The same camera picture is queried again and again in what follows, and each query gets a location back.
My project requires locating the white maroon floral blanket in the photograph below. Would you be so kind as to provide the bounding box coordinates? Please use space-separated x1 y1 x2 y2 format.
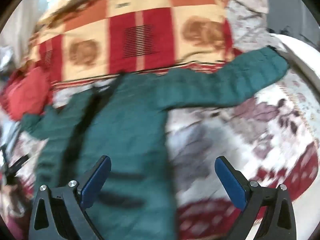
0 0 320 240

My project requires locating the red cream rose patterned quilt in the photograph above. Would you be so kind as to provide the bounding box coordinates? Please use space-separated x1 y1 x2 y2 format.
25 0 234 87

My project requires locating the red heart shaped pillow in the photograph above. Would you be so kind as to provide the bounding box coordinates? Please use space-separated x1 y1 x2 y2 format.
1 67 52 121

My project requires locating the green quilted puffer jacket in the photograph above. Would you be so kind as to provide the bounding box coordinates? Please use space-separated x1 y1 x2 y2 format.
21 47 289 239

